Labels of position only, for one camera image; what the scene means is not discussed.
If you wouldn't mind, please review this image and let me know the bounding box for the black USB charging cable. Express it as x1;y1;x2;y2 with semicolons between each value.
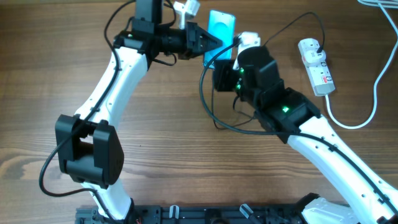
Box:
211;11;326;130

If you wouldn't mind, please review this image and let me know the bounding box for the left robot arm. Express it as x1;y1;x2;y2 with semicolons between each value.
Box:
53;1;222;223

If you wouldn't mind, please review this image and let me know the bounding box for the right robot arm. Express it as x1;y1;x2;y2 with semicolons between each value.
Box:
210;47;397;223

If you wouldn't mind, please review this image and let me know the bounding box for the white charger plug adapter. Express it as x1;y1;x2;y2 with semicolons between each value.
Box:
302;49;326;67

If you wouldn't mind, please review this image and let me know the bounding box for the white power strip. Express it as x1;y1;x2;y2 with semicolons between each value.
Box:
298;38;335;96

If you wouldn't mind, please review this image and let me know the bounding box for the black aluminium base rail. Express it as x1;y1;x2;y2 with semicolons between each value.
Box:
75;203;299;224

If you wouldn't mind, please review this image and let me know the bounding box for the white power strip cord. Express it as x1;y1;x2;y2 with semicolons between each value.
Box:
325;0;398;130

